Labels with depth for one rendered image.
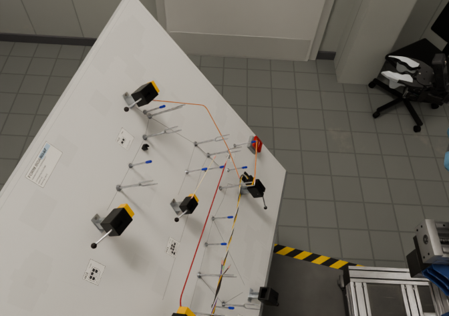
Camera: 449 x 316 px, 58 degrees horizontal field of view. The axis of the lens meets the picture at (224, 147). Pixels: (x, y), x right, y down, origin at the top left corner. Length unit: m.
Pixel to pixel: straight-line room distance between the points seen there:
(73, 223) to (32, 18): 2.88
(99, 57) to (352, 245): 2.07
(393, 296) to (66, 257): 1.89
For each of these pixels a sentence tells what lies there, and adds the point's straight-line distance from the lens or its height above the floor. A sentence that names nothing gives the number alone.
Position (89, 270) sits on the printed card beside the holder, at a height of 1.46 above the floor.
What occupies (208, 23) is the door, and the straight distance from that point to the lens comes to 3.34.
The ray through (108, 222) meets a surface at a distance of 0.99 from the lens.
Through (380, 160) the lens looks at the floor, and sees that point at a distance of 3.16.
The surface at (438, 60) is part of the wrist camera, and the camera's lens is 1.30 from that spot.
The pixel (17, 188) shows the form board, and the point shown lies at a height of 1.66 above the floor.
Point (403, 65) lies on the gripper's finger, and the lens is 1.40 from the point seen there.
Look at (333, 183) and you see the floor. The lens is 2.93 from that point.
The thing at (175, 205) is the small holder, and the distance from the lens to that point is 1.24.
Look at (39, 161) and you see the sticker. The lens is 1.01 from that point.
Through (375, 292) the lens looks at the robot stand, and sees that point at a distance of 2.49.
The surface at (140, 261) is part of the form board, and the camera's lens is 1.16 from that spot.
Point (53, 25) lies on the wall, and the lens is 3.75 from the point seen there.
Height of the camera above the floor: 2.44
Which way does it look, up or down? 56 degrees down
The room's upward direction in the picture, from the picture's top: 5 degrees clockwise
